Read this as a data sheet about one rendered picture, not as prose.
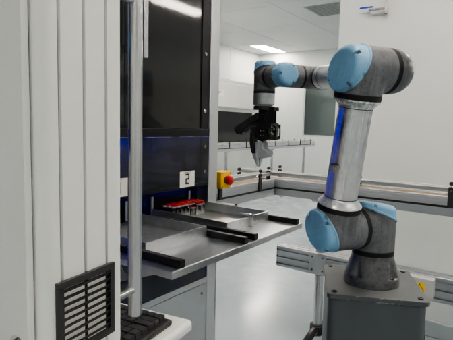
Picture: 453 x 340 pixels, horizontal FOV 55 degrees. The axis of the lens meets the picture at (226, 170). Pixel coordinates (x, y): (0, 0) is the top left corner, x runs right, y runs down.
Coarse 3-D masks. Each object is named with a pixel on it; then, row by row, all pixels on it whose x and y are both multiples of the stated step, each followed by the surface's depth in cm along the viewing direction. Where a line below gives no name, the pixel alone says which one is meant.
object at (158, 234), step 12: (144, 216) 151; (120, 228) 144; (144, 228) 145; (156, 228) 145; (168, 228) 145; (180, 228) 142; (192, 228) 139; (204, 228) 135; (120, 240) 121; (144, 240) 130; (156, 240) 118; (168, 240) 122; (180, 240) 126; (192, 240) 131
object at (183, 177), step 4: (180, 172) 163; (184, 172) 165; (188, 172) 167; (192, 172) 169; (180, 176) 163; (184, 176) 165; (192, 176) 169; (180, 180) 164; (184, 180) 165; (188, 180) 167; (192, 180) 169; (180, 184) 164; (184, 184) 166; (188, 184) 168; (192, 184) 170
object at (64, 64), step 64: (0, 0) 56; (64, 0) 58; (0, 64) 57; (64, 64) 59; (0, 128) 57; (64, 128) 60; (0, 192) 58; (64, 192) 60; (0, 256) 60; (64, 256) 61; (0, 320) 61; (64, 320) 61
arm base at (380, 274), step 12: (360, 252) 122; (348, 264) 126; (360, 264) 122; (372, 264) 120; (384, 264) 120; (348, 276) 124; (360, 276) 121; (372, 276) 119; (384, 276) 119; (396, 276) 122; (372, 288) 119; (384, 288) 119
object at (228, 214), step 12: (204, 204) 179; (216, 204) 176; (156, 216) 160; (168, 216) 156; (180, 216) 153; (192, 216) 150; (204, 216) 166; (216, 216) 167; (228, 216) 167; (240, 216) 168; (264, 216) 160; (240, 228) 148
